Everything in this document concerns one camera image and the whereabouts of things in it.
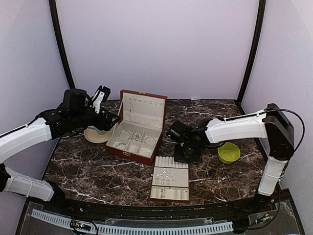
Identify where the black front rail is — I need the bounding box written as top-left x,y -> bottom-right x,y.
41,190 -> 282,222

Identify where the green plastic bowl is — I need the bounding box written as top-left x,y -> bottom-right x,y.
218,142 -> 241,164

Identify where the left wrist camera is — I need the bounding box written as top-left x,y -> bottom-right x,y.
91,86 -> 111,114

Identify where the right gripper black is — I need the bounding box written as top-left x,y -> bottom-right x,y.
173,143 -> 201,164

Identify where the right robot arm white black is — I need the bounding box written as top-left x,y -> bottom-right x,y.
166,103 -> 300,212

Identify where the beige jewelry tray insert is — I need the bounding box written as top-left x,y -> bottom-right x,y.
150,156 -> 189,202

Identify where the grey cable duct strip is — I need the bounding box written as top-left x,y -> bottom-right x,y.
30,209 -> 234,235

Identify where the silver bangle in box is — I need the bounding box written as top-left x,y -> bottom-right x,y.
143,137 -> 157,145

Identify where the beige saucer plate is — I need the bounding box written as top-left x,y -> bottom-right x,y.
84,126 -> 115,143

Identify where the left black frame post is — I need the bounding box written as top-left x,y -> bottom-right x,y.
48,0 -> 75,89

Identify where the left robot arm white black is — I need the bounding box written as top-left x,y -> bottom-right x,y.
0,86 -> 120,213

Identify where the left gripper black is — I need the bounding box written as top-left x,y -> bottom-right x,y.
70,105 -> 120,131

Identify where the blue ceramic mug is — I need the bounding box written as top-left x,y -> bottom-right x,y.
88,126 -> 107,135

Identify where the black frame post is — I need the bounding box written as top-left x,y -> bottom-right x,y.
48,0 -> 75,89
236,0 -> 266,106

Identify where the right black frame post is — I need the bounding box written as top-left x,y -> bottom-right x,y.
236,0 -> 266,106

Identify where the brown leather jewelry box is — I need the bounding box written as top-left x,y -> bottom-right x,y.
106,90 -> 167,165

